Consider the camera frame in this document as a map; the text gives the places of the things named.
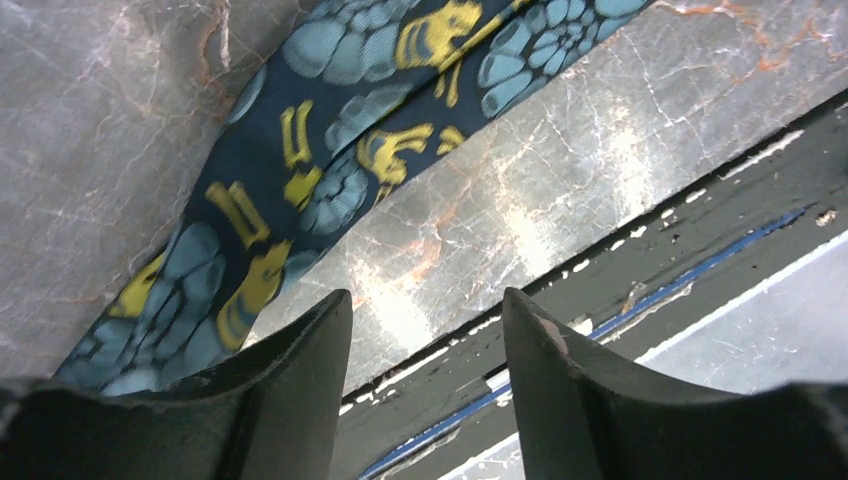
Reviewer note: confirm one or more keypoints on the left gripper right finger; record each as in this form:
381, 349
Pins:
585, 412

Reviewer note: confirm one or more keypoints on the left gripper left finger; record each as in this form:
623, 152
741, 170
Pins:
269, 412

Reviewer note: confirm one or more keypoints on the blue yellow patterned tie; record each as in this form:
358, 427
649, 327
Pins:
360, 98

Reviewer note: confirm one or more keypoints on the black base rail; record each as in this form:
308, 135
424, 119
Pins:
737, 283

